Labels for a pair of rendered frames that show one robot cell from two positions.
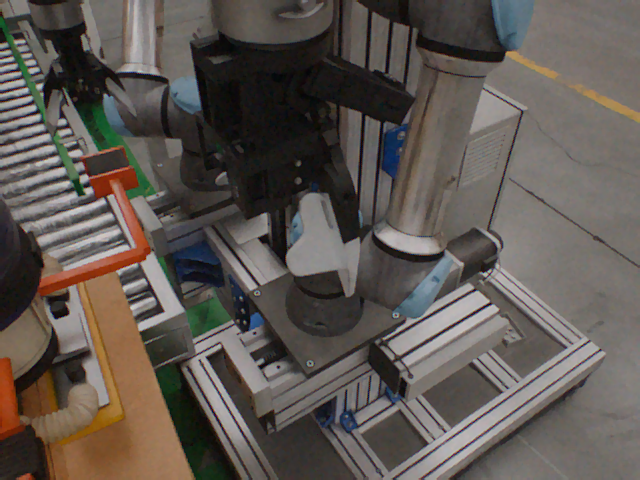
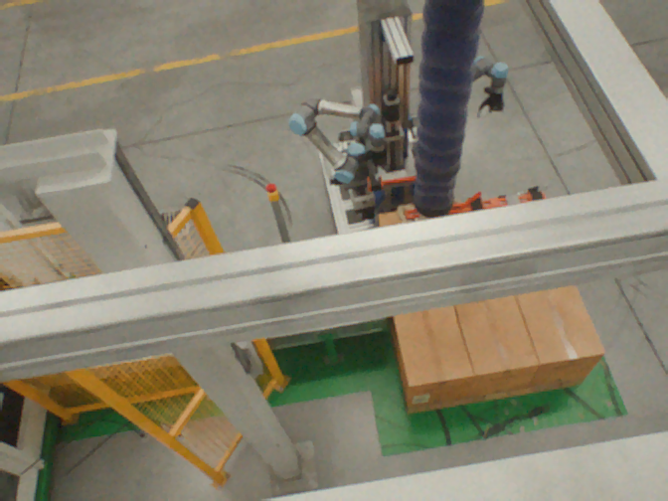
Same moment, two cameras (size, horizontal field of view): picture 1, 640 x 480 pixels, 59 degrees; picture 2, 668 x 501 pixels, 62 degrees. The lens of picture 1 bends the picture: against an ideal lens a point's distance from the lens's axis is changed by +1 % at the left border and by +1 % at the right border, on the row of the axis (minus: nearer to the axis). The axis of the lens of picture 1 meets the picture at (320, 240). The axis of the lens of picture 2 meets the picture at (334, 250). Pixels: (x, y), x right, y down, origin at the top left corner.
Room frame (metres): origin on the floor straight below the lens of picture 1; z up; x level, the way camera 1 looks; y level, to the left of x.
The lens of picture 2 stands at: (0.07, 2.44, 3.83)
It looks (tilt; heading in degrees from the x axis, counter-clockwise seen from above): 57 degrees down; 301
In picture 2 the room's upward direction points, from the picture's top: 9 degrees counter-clockwise
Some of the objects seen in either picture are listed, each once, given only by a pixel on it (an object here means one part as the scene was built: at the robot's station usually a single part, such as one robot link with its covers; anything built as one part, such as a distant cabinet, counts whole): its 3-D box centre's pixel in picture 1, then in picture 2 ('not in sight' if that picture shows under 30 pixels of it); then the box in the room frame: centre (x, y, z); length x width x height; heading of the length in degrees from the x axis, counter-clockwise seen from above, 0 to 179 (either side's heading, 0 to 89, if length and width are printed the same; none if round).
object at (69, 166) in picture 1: (42, 87); not in sight; (2.28, 1.24, 0.60); 1.60 x 0.10 x 0.09; 31
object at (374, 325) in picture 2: not in sight; (206, 351); (1.67, 1.57, 0.50); 2.31 x 0.05 x 0.19; 31
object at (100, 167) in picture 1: (110, 171); (375, 183); (0.90, 0.42, 1.18); 0.09 x 0.08 x 0.05; 118
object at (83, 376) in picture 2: not in sight; (209, 374); (1.32, 1.83, 1.05); 0.87 x 0.10 x 2.10; 83
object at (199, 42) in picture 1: (270, 114); (495, 99); (0.34, 0.04, 1.66); 0.09 x 0.08 x 0.12; 124
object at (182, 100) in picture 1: (198, 112); (356, 155); (1.09, 0.27, 1.20); 0.13 x 0.12 x 0.14; 85
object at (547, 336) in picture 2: not in sight; (479, 311); (0.11, 0.61, 0.34); 1.20 x 1.00 x 0.40; 31
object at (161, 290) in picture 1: (82, 141); not in sight; (2.00, 1.01, 0.50); 2.31 x 0.05 x 0.19; 31
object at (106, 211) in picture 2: not in sight; (241, 393); (0.95, 1.95, 1.50); 0.30 x 0.30 x 3.00; 31
